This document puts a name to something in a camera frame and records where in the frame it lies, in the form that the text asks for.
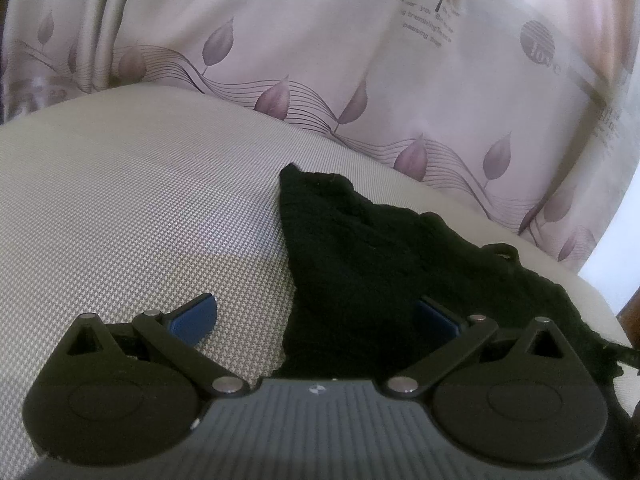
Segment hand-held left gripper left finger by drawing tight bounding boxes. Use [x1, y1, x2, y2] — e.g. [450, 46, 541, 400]
[64, 293, 251, 399]

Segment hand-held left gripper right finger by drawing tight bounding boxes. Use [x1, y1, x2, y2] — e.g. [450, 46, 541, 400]
[382, 296, 577, 399]

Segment black knit garment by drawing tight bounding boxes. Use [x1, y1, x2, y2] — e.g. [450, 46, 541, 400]
[272, 162, 635, 380]

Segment dark brown furniture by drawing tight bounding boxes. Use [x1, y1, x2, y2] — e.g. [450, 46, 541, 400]
[616, 304, 640, 352]

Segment leaf print curtain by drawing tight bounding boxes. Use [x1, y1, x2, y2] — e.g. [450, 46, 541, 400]
[0, 0, 640, 276]

